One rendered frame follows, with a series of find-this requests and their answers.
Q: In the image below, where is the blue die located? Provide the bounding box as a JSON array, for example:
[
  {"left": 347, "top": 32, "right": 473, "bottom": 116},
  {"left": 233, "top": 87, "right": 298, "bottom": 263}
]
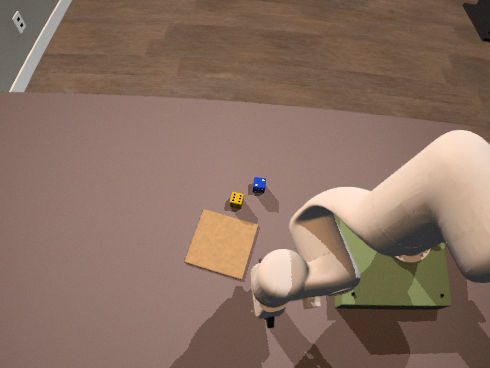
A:
[{"left": 253, "top": 177, "right": 266, "bottom": 193}]

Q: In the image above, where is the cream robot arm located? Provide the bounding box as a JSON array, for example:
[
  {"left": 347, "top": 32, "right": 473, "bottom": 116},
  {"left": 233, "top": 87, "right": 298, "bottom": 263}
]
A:
[{"left": 252, "top": 130, "right": 490, "bottom": 309}]

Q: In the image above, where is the yellow die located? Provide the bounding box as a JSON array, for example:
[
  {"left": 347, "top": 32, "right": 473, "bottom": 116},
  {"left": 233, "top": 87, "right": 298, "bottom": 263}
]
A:
[{"left": 230, "top": 192, "right": 244, "bottom": 209}]

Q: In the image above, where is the tan square mat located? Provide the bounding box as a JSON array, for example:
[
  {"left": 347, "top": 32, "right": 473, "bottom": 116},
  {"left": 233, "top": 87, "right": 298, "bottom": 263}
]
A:
[{"left": 185, "top": 209, "right": 258, "bottom": 280}]

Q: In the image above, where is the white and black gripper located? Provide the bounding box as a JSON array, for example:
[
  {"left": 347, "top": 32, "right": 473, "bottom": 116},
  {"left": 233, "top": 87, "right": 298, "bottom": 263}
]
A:
[{"left": 251, "top": 258, "right": 287, "bottom": 328}]

